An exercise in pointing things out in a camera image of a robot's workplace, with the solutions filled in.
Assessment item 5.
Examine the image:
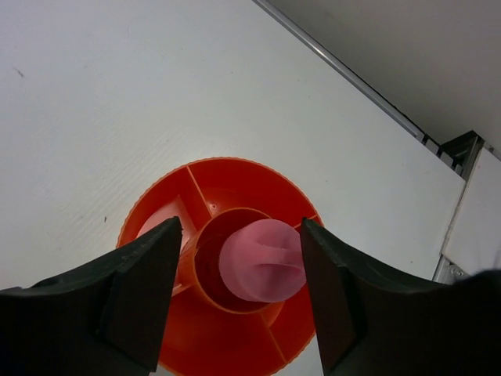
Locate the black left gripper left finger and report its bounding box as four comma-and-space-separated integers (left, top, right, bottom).
1, 217, 182, 375

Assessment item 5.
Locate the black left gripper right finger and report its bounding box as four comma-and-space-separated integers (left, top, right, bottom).
301, 219, 500, 375

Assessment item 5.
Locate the pink capped clear tube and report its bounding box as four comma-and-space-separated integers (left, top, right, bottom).
218, 219, 306, 303

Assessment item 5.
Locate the orange round desk organizer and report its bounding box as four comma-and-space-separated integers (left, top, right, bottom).
117, 157, 319, 375

